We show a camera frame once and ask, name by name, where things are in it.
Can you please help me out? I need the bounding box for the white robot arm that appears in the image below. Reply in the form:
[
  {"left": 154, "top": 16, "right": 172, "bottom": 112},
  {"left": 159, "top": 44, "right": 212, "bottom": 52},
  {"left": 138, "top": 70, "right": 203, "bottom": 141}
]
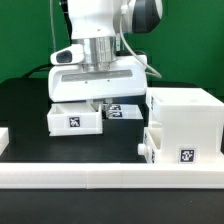
[{"left": 48, "top": 0, "right": 163, "bottom": 103}]

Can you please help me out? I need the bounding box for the white L-shaped fence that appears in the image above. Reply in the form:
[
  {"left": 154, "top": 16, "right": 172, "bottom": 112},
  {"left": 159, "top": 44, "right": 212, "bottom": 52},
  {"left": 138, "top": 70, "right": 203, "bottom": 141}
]
[{"left": 0, "top": 156, "right": 224, "bottom": 189}]

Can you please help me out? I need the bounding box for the white drawer cabinet box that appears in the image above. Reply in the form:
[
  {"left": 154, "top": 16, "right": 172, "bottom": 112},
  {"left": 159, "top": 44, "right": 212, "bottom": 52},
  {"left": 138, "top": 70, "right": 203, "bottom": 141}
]
[{"left": 146, "top": 87, "right": 224, "bottom": 164}]

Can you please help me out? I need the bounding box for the white drawer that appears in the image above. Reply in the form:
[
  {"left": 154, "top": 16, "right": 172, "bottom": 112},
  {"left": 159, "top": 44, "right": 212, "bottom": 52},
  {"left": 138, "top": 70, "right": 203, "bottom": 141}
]
[
  {"left": 47, "top": 102, "right": 103, "bottom": 136},
  {"left": 137, "top": 127, "right": 162, "bottom": 164}
]

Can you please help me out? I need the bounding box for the black cable bundle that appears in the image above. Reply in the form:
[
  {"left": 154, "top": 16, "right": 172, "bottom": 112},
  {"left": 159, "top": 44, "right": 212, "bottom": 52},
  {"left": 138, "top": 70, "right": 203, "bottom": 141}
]
[{"left": 21, "top": 63, "right": 54, "bottom": 80}]

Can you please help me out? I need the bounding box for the white hanging cable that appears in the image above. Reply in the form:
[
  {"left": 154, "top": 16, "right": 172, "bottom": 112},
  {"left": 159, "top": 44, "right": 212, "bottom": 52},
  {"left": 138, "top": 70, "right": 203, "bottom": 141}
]
[{"left": 49, "top": 0, "right": 56, "bottom": 54}]

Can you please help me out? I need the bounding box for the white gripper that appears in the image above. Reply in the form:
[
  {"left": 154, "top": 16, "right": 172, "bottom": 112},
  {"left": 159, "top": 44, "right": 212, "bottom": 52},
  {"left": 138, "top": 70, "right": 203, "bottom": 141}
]
[{"left": 47, "top": 54, "right": 149, "bottom": 113}]

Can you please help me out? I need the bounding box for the white marker base plate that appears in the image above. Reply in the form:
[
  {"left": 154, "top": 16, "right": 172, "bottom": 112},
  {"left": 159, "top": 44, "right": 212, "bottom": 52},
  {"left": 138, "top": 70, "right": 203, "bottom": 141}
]
[{"left": 103, "top": 104, "right": 143, "bottom": 120}]

